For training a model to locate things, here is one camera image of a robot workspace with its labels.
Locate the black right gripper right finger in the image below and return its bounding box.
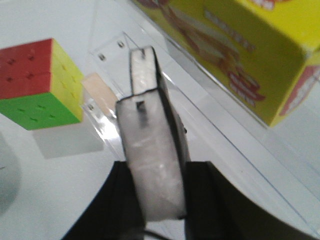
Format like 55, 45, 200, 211
151, 47, 190, 217

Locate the white padded right gripper left finger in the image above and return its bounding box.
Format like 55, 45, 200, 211
116, 46, 183, 222

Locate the clear acrylic right shelf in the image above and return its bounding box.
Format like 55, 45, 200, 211
87, 0, 320, 238

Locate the yellow nabati wafer box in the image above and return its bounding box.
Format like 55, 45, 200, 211
136, 0, 320, 127

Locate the multicolour rubiks cube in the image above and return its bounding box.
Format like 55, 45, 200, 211
0, 38, 84, 130

